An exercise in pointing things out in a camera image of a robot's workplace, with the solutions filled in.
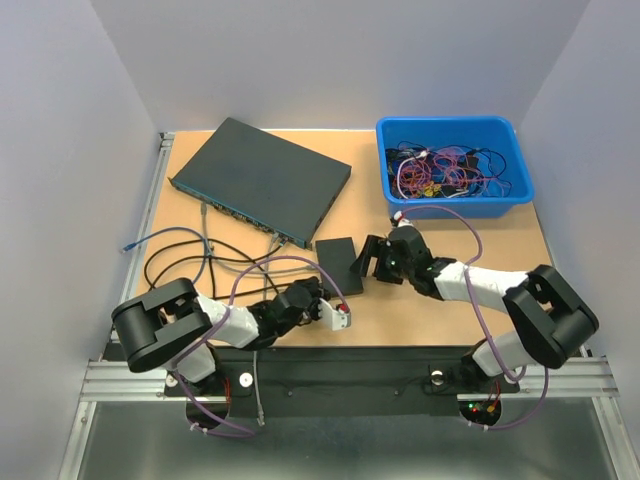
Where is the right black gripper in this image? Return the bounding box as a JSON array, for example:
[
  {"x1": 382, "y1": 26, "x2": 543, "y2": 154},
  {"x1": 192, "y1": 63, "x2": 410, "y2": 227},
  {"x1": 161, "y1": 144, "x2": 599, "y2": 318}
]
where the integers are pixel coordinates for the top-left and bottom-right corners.
[{"x1": 349, "y1": 233, "x2": 413, "y2": 283}]

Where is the small black switch box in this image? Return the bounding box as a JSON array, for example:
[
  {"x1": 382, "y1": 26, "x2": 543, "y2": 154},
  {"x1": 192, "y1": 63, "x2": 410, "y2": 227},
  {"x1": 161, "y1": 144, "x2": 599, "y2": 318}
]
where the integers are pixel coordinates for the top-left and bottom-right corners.
[{"x1": 315, "y1": 237, "x2": 364, "y2": 297}]

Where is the black ethernet cable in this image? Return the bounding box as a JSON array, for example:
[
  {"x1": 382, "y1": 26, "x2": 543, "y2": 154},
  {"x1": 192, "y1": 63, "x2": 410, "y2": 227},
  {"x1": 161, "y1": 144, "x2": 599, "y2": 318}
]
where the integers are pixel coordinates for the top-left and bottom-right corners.
[{"x1": 144, "y1": 239, "x2": 321, "y2": 301}]

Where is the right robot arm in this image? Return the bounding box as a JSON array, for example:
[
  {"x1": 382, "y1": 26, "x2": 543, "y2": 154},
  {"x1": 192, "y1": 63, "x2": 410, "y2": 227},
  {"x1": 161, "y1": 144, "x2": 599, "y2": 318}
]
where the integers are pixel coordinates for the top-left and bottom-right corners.
[{"x1": 350, "y1": 224, "x2": 600, "y2": 390}]

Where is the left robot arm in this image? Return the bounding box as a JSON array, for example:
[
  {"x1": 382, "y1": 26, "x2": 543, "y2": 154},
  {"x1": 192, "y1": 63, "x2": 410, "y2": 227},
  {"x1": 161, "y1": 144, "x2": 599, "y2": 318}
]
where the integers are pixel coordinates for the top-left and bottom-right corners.
[{"x1": 111, "y1": 277, "x2": 331, "y2": 373}]

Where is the blue plastic bin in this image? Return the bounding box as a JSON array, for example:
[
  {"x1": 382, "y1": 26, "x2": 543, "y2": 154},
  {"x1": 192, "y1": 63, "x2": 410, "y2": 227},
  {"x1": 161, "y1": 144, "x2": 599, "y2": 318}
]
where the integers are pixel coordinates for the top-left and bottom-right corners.
[{"x1": 376, "y1": 116, "x2": 535, "y2": 219}]

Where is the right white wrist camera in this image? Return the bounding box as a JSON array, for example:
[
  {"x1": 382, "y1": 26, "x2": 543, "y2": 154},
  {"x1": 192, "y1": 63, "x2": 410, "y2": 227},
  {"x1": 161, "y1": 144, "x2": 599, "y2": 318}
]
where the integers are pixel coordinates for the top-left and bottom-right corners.
[{"x1": 390, "y1": 211, "x2": 413, "y2": 228}]

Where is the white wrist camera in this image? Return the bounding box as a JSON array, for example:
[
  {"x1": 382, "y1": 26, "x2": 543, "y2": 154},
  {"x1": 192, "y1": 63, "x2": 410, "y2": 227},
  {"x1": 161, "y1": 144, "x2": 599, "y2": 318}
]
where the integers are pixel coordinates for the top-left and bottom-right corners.
[
  {"x1": 319, "y1": 299, "x2": 351, "y2": 332},
  {"x1": 390, "y1": 211, "x2": 413, "y2": 228}
]

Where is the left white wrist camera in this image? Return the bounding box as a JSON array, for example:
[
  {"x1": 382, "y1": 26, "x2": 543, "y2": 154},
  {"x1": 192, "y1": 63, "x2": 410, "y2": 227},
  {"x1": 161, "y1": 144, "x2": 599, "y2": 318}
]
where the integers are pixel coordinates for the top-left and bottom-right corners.
[{"x1": 319, "y1": 299, "x2": 351, "y2": 332}]

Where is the tangled coloured wires bundle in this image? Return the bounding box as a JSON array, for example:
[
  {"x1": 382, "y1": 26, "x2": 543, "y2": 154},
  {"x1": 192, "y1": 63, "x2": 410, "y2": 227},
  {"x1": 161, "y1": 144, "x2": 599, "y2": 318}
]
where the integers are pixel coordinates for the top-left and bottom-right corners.
[{"x1": 384, "y1": 141, "x2": 515, "y2": 201}]

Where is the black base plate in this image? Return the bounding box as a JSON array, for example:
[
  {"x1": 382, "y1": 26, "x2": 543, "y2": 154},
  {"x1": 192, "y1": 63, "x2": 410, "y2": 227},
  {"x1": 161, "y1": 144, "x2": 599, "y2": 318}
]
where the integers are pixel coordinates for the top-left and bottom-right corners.
[{"x1": 189, "y1": 346, "x2": 519, "y2": 418}]

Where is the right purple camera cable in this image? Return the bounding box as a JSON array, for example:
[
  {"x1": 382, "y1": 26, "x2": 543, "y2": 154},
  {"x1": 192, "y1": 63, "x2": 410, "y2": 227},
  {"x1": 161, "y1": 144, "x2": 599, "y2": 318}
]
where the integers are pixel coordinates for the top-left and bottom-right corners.
[{"x1": 399, "y1": 205, "x2": 554, "y2": 434}]

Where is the purple camera cable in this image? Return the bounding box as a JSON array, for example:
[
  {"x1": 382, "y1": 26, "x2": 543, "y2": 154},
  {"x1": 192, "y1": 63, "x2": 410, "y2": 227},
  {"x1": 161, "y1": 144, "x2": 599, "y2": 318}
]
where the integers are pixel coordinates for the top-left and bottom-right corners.
[
  {"x1": 399, "y1": 205, "x2": 554, "y2": 434},
  {"x1": 172, "y1": 255, "x2": 349, "y2": 439}
]

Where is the large black network switch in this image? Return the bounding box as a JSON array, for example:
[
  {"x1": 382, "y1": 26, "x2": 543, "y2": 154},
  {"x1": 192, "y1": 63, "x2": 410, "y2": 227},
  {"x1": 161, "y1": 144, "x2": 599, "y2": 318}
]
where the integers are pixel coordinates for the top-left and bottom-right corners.
[{"x1": 170, "y1": 118, "x2": 351, "y2": 250}]

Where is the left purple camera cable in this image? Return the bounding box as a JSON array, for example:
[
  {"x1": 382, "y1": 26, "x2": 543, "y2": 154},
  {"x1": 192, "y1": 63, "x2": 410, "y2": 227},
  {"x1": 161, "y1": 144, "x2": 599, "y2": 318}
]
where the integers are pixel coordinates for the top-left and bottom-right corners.
[{"x1": 172, "y1": 255, "x2": 349, "y2": 439}]

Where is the blue ethernet cable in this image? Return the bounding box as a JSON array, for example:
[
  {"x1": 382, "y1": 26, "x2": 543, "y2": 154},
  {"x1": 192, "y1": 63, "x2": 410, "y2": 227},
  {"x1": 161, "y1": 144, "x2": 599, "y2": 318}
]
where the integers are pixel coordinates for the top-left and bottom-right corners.
[{"x1": 121, "y1": 227, "x2": 211, "y2": 287}]

